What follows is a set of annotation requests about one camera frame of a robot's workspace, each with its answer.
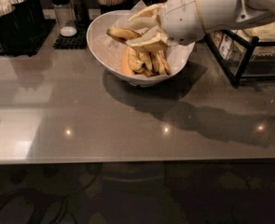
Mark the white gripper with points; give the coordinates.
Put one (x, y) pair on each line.
(181, 16)

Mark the spotted yellow banana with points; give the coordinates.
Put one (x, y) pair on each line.
(122, 34)

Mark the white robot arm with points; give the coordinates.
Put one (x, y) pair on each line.
(215, 15)

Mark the yellow banana bunch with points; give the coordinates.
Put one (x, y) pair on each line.
(148, 64)

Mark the white bowl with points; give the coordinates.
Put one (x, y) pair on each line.
(109, 52)

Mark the orange fruit in bowl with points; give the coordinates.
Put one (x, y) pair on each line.
(125, 63)

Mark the white paper liner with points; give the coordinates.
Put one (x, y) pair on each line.
(115, 56)

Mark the small black rubber mat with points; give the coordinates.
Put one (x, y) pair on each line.
(78, 41)

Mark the pepper shaker black lid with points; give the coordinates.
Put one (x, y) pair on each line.
(81, 12)

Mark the salt shaker black lid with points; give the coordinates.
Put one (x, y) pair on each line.
(65, 17)

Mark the black container behind left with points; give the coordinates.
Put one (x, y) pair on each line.
(31, 3)

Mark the black container with white cutlery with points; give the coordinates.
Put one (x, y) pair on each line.
(15, 25)

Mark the large black rubber mat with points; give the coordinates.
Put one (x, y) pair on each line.
(31, 38)

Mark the black wire packet caddy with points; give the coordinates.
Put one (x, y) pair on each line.
(245, 56)

